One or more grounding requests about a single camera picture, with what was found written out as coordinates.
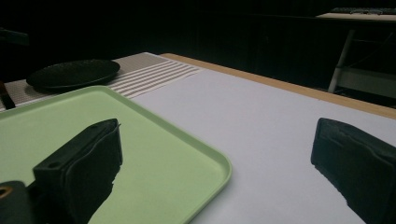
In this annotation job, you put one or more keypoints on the white desk with metal legs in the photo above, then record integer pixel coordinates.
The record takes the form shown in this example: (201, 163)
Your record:
(361, 62)

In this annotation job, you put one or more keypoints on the light green plastic tray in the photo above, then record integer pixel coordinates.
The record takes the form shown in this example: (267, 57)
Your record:
(162, 161)

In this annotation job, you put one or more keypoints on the dark keyboard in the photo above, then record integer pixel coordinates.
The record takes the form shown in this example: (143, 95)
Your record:
(362, 11)

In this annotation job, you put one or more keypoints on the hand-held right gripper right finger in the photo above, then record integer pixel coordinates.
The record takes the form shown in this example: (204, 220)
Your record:
(358, 161)

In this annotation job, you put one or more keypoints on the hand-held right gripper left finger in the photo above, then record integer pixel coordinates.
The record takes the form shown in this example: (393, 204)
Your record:
(84, 168)

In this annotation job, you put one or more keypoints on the striped woven placemat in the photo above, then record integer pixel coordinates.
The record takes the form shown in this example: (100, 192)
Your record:
(149, 74)

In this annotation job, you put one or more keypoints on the black round plate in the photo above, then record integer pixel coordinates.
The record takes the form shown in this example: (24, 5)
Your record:
(73, 74)

